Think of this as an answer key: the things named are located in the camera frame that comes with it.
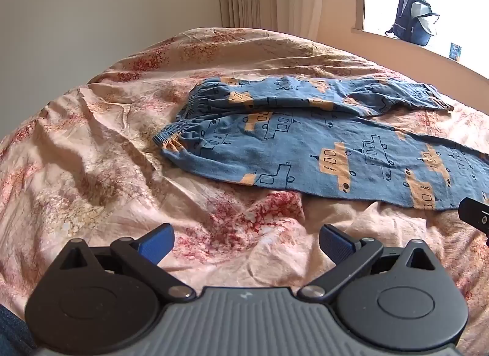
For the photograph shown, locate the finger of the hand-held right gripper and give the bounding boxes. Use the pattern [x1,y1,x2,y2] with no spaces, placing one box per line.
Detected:
[458,197,489,247]

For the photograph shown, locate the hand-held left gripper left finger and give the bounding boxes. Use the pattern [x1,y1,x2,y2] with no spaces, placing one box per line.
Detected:
[57,223,197,302]

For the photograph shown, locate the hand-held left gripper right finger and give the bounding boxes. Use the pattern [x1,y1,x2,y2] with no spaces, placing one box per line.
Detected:
[297,224,441,302]

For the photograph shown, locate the blue patterned pants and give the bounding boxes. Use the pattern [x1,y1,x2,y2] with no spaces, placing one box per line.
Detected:
[153,76,489,211]

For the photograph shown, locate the floral pink bed sheet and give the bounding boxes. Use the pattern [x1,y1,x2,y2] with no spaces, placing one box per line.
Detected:
[0,27,489,356]

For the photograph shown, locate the dark blue denim cloth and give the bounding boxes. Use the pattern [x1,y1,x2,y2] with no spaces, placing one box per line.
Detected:
[0,302,38,356]

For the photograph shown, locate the dark blue backpack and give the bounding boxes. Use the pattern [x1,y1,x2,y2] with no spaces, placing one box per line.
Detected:
[385,0,441,46]

